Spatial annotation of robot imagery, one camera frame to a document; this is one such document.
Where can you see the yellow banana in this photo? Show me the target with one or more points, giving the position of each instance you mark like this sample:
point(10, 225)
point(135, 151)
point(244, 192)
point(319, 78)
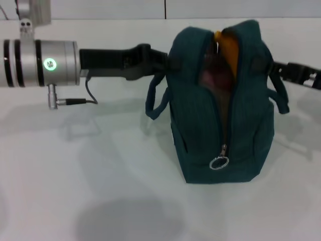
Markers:
point(229, 50)

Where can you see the pink toy peach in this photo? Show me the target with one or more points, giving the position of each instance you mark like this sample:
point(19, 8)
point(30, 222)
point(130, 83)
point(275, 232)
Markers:
point(215, 77)

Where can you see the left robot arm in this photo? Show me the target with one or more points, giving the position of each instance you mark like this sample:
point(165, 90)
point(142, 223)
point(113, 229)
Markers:
point(30, 62)

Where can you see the dark teal insulated lunch bag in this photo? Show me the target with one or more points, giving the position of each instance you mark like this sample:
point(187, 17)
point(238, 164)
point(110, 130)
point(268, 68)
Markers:
point(200, 125)

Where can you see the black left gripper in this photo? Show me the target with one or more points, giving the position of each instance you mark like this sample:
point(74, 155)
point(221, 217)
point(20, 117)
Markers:
point(107, 62)

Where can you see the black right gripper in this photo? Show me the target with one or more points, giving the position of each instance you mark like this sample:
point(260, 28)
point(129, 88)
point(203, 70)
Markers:
point(306, 75)

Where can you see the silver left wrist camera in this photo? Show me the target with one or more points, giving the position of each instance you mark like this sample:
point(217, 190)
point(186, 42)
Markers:
point(32, 12)

